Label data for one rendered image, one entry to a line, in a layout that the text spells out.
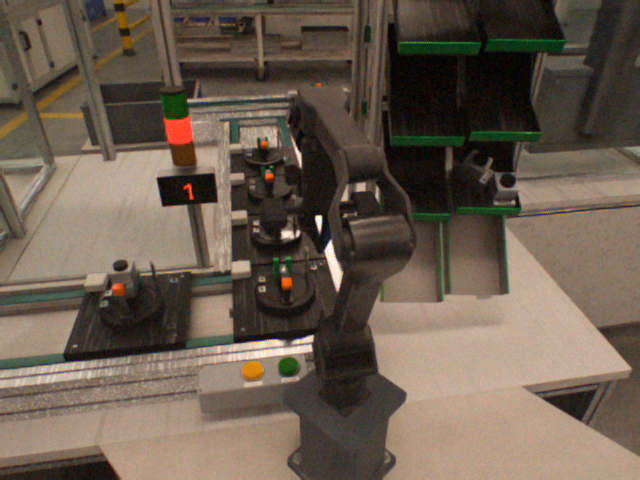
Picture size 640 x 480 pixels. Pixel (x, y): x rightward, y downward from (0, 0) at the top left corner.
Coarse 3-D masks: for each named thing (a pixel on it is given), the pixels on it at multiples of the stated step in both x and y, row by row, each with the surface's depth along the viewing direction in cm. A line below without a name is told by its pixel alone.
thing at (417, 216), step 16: (384, 96) 104; (384, 112) 108; (384, 128) 99; (384, 144) 98; (400, 160) 104; (416, 160) 104; (432, 160) 104; (400, 176) 102; (416, 176) 102; (432, 176) 102; (416, 192) 100; (432, 192) 100; (384, 208) 96; (416, 208) 98; (432, 208) 98; (448, 208) 95
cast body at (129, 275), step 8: (112, 264) 100; (120, 264) 100; (128, 264) 101; (112, 272) 99; (120, 272) 99; (128, 272) 99; (136, 272) 104; (112, 280) 100; (120, 280) 100; (128, 280) 100; (136, 280) 103; (128, 288) 100; (136, 288) 103; (128, 296) 101
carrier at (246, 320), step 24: (240, 264) 117; (288, 264) 111; (312, 264) 120; (240, 288) 113; (264, 288) 107; (312, 288) 110; (240, 312) 106; (264, 312) 106; (288, 312) 105; (312, 312) 106; (240, 336) 100; (264, 336) 101
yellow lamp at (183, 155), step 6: (174, 144) 98; (180, 144) 98; (186, 144) 98; (192, 144) 99; (174, 150) 98; (180, 150) 98; (186, 150) 99; (192, 150) 100; (174, 156) 99; (180, 156) 99; (186, 156) 99; (192, 156) 100; (174, 162) 100; (180, 162) 100; (186, 162) 100; (192, 162) 101
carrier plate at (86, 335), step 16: (176, 272) 118; (160, 288) 113; (176, 288) 113; (96, 304) 108; (176, 304) 108; (80, 320) 104; (96, 320) 104; (160, 320) 104; (176, 320) 104; (80, 336) 100; (96, 336) 100; (112, 336) 100; (128, 336) 100; (144, 336) 100; (160, 336) 100; (176, 336) 100; (64, 352) 96; (80, 352) 96; (96, 352) 97; (112, 352) 97; (128, 352) 98
